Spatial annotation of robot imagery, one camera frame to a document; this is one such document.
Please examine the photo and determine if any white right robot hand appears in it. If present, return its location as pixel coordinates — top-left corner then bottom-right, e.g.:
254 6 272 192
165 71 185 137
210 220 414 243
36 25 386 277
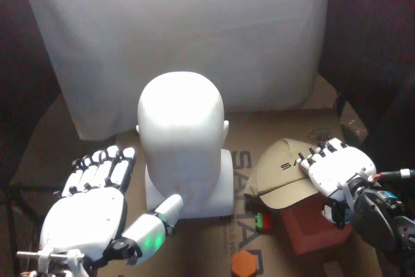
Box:
297 137 379 228

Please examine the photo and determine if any beige baseball cap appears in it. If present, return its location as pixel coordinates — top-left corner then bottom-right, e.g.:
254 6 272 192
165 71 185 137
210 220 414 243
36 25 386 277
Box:
243 138 328 211

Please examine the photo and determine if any large orange-red block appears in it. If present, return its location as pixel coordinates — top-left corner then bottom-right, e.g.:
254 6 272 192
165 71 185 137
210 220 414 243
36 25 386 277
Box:
280 194 353 256

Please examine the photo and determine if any red and green block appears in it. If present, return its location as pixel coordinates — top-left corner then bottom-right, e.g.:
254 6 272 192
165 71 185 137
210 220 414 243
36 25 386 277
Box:
254 212 275 233

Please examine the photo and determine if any orange hexagon block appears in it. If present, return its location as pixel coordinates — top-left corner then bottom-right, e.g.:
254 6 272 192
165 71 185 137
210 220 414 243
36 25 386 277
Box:
231 250 259 277

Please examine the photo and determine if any brown cardboard box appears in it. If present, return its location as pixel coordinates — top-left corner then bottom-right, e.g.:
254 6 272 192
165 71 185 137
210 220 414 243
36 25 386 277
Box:
6 72 383 277

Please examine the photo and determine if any white mannequin head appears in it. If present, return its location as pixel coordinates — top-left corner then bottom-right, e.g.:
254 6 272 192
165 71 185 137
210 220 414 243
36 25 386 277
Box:
135 70 235 219

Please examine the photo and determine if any white cloth backdrop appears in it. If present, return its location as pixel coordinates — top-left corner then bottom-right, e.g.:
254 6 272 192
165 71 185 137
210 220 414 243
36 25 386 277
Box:
18 0 330 141

